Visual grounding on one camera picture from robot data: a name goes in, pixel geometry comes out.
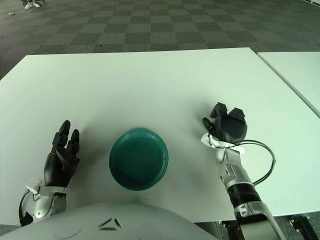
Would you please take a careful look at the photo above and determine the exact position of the black table foot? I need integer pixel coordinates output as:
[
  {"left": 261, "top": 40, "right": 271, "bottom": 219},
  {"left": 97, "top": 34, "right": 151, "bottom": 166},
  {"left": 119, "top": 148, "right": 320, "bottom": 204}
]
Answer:
[{"left": 288, "top": 215, "right": 316, "bottom": 240}]

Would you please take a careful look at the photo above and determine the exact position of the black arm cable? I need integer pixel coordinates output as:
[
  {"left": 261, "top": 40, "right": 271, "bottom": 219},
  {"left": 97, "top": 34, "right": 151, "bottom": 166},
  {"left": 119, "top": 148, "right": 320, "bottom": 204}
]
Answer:
[
  {"left": 18, "top": 189, "right": 35, "bottom": 226},
  {"left": 216, "top": 140, "right": 276, "bottom": 187}
]

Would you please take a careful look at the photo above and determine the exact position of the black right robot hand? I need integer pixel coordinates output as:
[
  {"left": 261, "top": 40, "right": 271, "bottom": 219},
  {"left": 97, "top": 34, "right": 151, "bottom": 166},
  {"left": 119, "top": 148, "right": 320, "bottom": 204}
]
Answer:
[{"left": 201, "top": 101, "right": 248, "bottom": 146}]

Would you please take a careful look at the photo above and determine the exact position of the black table support bar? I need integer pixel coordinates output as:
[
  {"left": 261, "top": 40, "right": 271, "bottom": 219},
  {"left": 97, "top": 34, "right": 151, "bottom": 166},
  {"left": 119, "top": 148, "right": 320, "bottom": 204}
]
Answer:
[{"left": 216, "top": 219, "right": 241, "bottom": 240}]

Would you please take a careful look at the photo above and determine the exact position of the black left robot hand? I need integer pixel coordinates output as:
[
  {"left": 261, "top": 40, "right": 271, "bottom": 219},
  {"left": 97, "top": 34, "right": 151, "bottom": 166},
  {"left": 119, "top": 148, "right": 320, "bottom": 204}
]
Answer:
[{"left": 43, "top": 119, "right": 81, "bottom": 188}]

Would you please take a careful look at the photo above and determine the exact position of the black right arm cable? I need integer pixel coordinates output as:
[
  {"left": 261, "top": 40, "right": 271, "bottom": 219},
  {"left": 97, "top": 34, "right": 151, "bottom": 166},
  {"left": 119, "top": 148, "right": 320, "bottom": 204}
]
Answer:
[{"left": 216, "top": 140, "right": 276, "bottom": 187}]

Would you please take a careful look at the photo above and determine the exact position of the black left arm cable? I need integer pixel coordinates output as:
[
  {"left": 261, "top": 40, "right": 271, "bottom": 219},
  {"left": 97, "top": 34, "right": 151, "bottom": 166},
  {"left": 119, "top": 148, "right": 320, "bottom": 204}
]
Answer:
[{"left": 18, "top": 189, "right": 35, "bottom": 226}]

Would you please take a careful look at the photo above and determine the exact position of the white neighbouring table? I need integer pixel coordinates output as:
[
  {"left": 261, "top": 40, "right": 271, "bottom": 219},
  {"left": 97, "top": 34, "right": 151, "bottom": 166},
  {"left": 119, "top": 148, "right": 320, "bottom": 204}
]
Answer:
[{"left": 256, "top": 51, "right": 320, "bottom": 117}]

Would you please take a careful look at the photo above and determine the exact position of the green round plate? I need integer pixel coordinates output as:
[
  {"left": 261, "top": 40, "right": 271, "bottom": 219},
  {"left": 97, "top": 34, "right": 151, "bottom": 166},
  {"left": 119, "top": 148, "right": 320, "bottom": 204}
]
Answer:
[{"left": 108, "top": 127, "right": 170, "bottom": 192}]

